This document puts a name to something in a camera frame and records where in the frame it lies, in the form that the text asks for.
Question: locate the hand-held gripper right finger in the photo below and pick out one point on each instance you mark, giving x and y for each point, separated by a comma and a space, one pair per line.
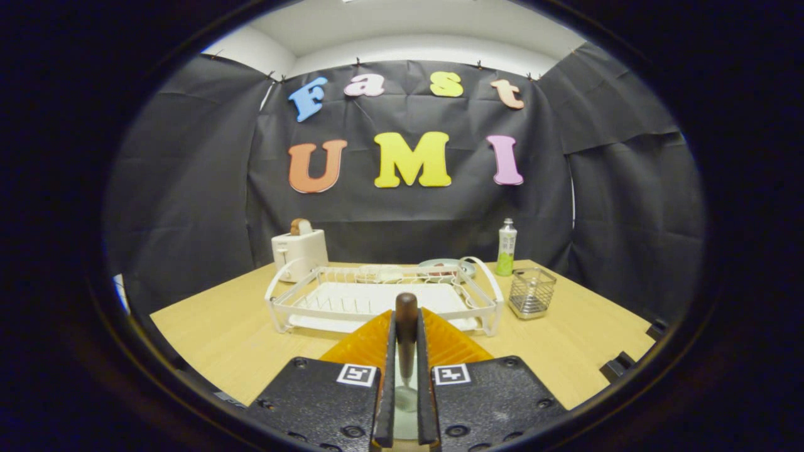
426, 402

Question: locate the small white dish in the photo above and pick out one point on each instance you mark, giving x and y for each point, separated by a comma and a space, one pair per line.
383, 273

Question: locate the white drip tray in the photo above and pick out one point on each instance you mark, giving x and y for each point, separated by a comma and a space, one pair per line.
352, 295

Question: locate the grey plate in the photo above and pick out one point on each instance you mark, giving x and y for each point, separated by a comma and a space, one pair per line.
449, 262

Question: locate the black backdrop cloth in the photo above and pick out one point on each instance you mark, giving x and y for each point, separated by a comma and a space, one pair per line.
188, 188

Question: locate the brown food pieces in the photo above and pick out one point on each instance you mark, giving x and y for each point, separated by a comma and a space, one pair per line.
443, 271

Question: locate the bread slice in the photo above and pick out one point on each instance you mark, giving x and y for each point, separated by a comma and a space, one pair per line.
300, 227

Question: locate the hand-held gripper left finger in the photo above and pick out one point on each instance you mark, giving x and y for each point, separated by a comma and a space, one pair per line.
386, 402

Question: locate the green drink bottle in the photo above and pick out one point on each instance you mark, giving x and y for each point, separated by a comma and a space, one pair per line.
506, 251

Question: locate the white toaster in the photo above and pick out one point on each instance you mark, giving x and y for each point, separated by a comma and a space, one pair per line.
301, 251

